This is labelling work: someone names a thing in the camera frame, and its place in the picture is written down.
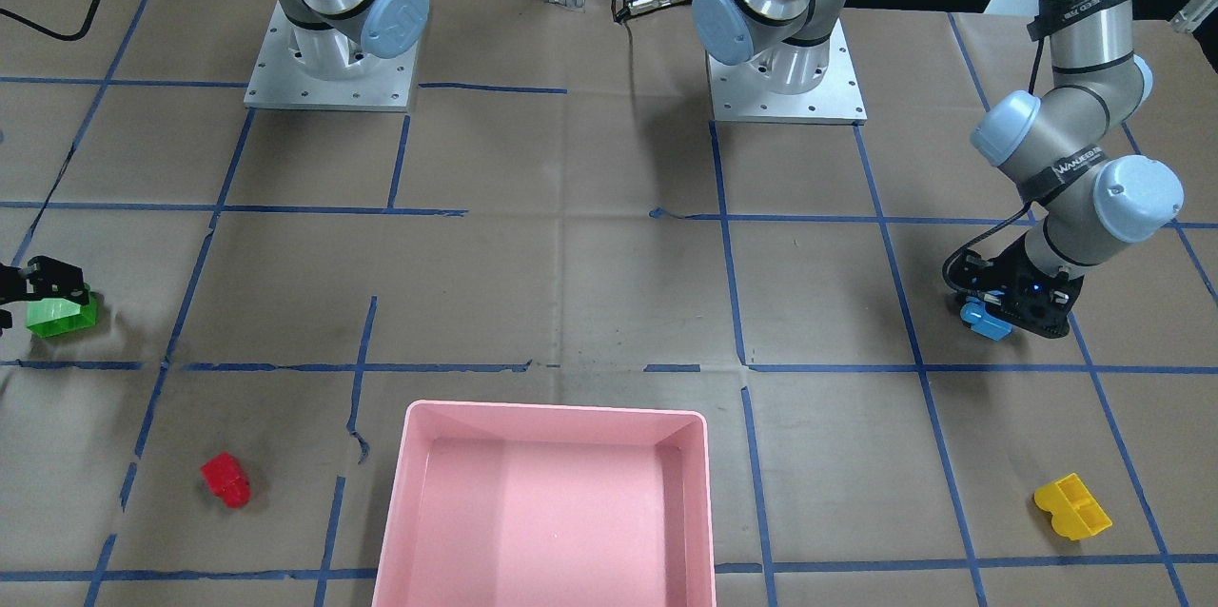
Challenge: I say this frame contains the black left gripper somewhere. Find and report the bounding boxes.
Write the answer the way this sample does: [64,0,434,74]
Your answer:
[944,240,1084,339]

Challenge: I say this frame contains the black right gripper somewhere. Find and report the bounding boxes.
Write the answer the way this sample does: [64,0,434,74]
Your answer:
[1,256,88,333]

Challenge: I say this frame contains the green toy block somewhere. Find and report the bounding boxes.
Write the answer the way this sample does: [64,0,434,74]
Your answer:
[26,293,99,339]

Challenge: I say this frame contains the blue toy block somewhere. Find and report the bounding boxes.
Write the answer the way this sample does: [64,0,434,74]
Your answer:
[959,297,1013,343]

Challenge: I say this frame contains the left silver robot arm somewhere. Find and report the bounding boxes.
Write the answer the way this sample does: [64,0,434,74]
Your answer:
[692,0,1185,340]

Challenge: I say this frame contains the pink plastic box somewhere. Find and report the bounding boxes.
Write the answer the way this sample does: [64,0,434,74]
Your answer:
[371,401,717,606]

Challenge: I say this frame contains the yellow toy block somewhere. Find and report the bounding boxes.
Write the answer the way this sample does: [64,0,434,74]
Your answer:
[1032,473,1113,541]

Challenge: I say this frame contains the red toy block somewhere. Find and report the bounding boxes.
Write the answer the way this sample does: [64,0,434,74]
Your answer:
[199,452,251,509]

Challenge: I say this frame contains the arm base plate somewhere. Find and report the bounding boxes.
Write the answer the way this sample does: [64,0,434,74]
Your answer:
[705,21,868,126]
[244,5,421,113]

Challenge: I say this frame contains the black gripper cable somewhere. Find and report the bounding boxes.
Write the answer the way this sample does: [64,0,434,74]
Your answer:
[1013,0,1052,236]

